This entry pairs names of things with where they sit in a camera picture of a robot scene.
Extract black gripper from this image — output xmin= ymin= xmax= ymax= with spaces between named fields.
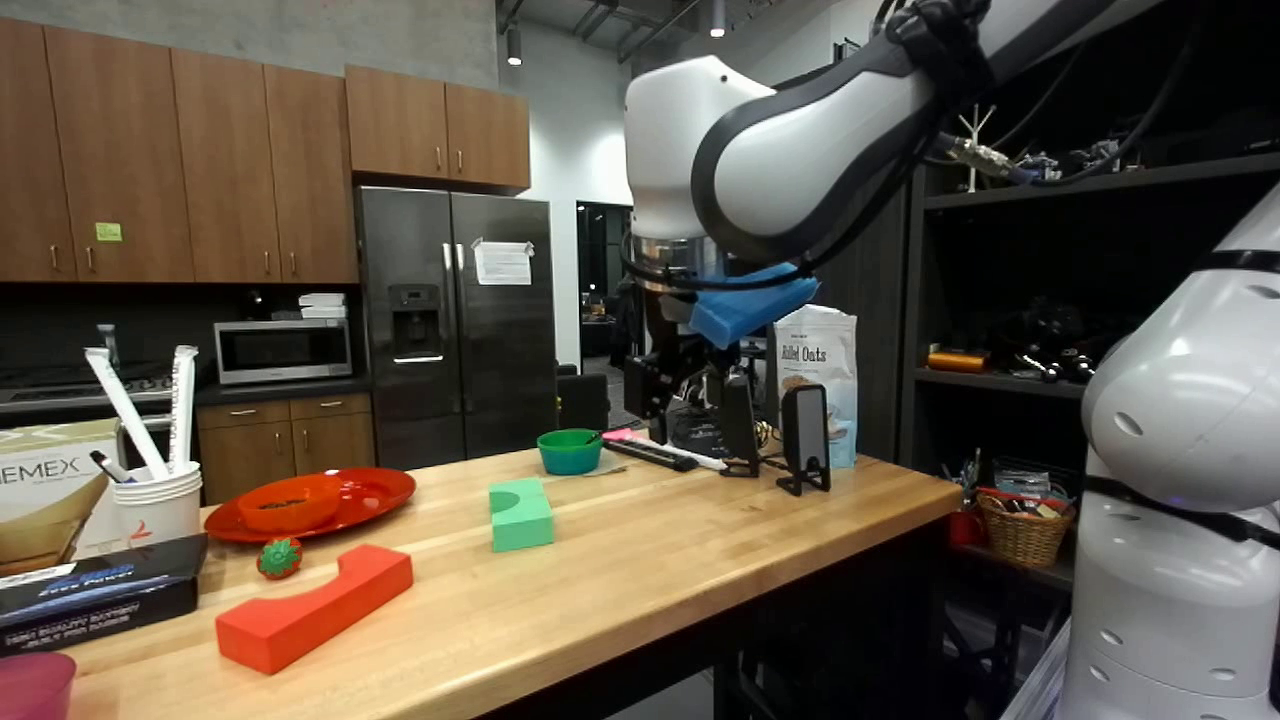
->
xmin=626 ymin=272 xmax=731 ymax=431

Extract green foam block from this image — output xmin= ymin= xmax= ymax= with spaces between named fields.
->
xmin=485 ymin=474 xmax=561 ymax=556

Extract orange foam block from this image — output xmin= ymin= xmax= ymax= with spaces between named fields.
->
xmin=210 ymin=541 xmax=414 ymax=679

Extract black upright device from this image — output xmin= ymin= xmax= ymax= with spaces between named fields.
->
xmin=714 ymin=367 xmax=767 ymax=479

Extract black pink marker tray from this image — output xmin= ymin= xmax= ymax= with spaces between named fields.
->
xmin=601 ymin=424 xmax=731 ymax=474

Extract white blue coffee bag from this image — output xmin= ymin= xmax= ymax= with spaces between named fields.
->
xmin=770 ymin=299 xmax=864 ymax=472

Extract green bowl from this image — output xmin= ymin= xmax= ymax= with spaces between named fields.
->
xmin=532 ymin=424 xmax=606 ymax=479

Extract black phone on stand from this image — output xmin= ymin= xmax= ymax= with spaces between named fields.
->
xmin=774 ymin=381 xmax=836 ymax=499

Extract paper sheet on refrigerator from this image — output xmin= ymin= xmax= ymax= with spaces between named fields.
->
xmin=473 ymin=237 xmax=534 ymax=289

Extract stainless steel refrigerator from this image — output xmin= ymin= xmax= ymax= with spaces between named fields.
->
xmin=356 ymin=178 xmax=561 ymax=472

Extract black shelf unit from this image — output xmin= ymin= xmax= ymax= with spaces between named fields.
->
xmin=904 ymin=0 xmax=1280 ymax=596

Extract red plate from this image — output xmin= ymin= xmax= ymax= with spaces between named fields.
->
xmin=199 ymin=462 xmax=421 ymax=552

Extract silver microwave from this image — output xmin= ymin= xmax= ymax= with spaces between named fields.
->
xmin=210 ymin=317 xmax=356 ymax=390

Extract wicker basket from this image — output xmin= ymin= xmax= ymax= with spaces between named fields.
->
xmin=973 ymin=484 xmax=1081 ymax=571

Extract toy strawberry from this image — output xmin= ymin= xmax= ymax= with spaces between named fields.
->
xmin=256 ymin=534 xmax=305 ymax=585

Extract short white stick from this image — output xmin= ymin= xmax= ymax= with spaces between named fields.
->
xmin=164 ymin=340 xmax=199 ymax=472

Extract brown upper cabinets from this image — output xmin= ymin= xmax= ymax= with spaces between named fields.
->
xmin=0 ymin=17 xmax=532 ymax=289

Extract black oven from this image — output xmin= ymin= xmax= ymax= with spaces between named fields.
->
xmin=0 ymin=373 xmax=204 ymax=472

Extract black flat box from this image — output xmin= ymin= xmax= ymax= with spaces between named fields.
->
xmin=0 ymin=533 xmax=210 ymax=657

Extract Chemex filter box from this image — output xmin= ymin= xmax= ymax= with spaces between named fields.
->
xmin=0 ymin=416 xmax=123 ymax=574

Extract pink cup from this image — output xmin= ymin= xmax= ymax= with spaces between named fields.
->
xmin=0 ymin=648 xmax=78 ymax=720

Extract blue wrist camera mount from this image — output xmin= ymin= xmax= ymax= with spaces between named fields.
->
xmin=682 ymin=259 xmax=825 ymax=352

